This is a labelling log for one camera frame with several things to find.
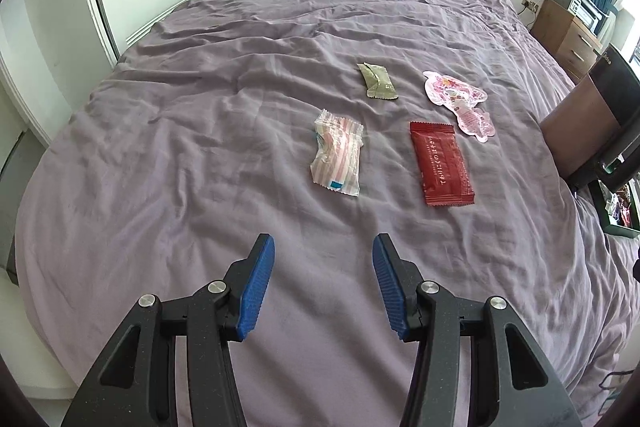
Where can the pink flower-shaped snack packet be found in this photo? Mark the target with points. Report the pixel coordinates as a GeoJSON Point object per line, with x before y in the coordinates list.
{"type": "Point", "coordinates": [457, 102]}

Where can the small green snack packet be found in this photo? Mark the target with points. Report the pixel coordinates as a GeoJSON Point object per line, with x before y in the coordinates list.
{"type": "Point", "coordinates": [377, 81]}

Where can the dark red snack packet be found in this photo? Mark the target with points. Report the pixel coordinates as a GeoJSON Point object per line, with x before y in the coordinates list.
{"type": "Point", "coordinates": [442, 164]}

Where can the clear pink-striped snack packet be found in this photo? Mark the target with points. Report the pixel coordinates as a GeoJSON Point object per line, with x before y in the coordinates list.
{"type": "Point", "coordinates": [337, 154]}

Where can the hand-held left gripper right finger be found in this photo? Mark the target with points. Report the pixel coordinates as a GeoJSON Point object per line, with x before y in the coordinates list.
{"type": "Point", "coordinates": [390, 287]}

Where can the wall outlet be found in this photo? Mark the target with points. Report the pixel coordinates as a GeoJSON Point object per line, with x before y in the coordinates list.
{"type": "Point", "coordinates": [529, 4]}

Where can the black and brown kettle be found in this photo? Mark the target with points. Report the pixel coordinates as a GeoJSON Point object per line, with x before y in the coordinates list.
{"type": "Point", "coordinates": [585, 127]}

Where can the wooden dresser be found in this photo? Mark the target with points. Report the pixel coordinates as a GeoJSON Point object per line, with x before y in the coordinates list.
{"type": "Point", "coordinates": [562, 37]}

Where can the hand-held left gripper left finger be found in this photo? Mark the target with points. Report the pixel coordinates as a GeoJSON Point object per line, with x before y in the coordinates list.
{"type": "Point", "coordinates": [257, 287]}

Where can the green tray box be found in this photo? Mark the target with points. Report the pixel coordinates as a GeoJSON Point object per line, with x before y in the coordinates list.
{"type": "Point", "coordinates": [607, 219]}

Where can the grey printer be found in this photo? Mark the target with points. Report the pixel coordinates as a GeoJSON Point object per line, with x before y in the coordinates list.
{"type": "Point", "coordinates": [582, 4]}

